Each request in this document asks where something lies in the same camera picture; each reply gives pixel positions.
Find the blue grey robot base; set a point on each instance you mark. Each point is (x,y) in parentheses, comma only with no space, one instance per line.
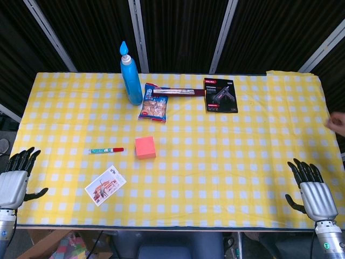
(178,245)

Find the white illustrated postcard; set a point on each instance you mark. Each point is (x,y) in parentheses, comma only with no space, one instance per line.
(105,185)

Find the blue detergent bottle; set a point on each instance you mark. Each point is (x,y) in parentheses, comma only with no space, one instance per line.
(132,81)

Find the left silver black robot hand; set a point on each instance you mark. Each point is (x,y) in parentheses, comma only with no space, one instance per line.
(12,186)

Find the red capped green white marker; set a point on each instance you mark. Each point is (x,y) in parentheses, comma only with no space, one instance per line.
(106,150)

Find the person's bare hand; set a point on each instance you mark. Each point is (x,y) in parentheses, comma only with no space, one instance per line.
(337,122)

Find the black glue gun package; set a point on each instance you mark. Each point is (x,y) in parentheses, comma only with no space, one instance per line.
(221,95)

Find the colourful foam mat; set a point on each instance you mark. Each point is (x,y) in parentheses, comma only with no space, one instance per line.
(68,248)

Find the blue snack bag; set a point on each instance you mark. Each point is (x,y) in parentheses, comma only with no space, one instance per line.
(153,106)

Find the white metal frame post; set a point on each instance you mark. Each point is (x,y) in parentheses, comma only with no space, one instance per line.
(49,33)
(223,35)
(138,35)
(323,50)
(9,112)

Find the orange cube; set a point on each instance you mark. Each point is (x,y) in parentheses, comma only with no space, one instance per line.
(145,148)

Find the dark red long box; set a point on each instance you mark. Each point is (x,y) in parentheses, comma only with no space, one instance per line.
(178,92)

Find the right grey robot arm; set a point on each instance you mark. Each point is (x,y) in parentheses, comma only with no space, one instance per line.
(330,240)

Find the brown cardboard box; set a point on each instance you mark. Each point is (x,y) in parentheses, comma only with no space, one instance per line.
(43,244)

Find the yellow white checkered tablecloth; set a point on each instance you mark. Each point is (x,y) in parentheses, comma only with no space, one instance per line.
(215,175)

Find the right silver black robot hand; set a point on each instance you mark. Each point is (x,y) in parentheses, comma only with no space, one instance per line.
(318,198)

